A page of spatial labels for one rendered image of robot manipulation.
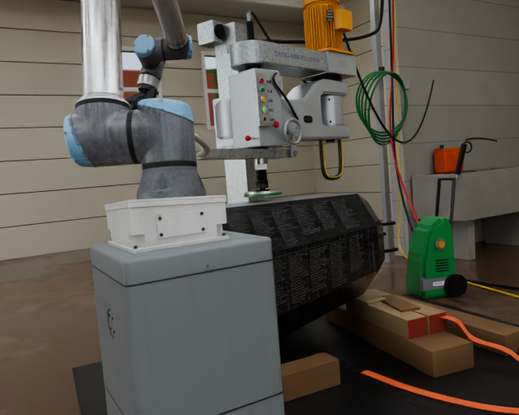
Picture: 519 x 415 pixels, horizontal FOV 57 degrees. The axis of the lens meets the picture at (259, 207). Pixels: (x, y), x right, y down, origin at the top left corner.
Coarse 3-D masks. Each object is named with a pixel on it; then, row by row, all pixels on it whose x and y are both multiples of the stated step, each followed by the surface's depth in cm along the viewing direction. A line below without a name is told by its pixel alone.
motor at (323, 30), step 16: (304, 0) 309; (320, 0) 302; (336, 0) 305; (304, 16) 311; (320, 16) 304; (336, 16) 301; (320, 32) 304; (336, 32) 304; (320, 48) 303; (336, 48) 305
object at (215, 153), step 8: (216, 152) 244; (224, 152) 247; (232, 152) 251; (240, 152) 255; (248, 152) 259; (256, 152) 263; (264, 152) 268; (272, 152) 272; (280, 152) 276; (288, 152) 281; (296, 152) 280; (200, 160) 252
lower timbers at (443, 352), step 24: (336, 312) 306; (456, 312) 280; (360, 336) 281; (384, 336) 257; (432, 336) 241; (456, 336) 238; (480, 336) 252; (504, 336) 239; (408, 360) 239; (432, 360) 222; (456, 360) 226
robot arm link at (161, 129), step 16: (128, 112) 130; (144, 112) 129; (160, 112) 127; (176, 112) 128; (128, 128) 127; (144, 128) 127; (160, 128) 127; (176, 128) 128; (192, 128) 133; (128, 144) 128; (144, 144) 128; (160, 144) 127; (176, 144) 128; (192, 144) 132; (144, 160) 130; (160, 160) 127; (176, 160) 128; (192, 160) 131
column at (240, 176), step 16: (240, 32) 330; (224, 48) 332; (224, 64) 334; (224, 80) 335; (224, 96) 337; (224, 160) 343; (240, 160) 335; (240, 176) 336; (256, 176) 342; (240, 192) 338
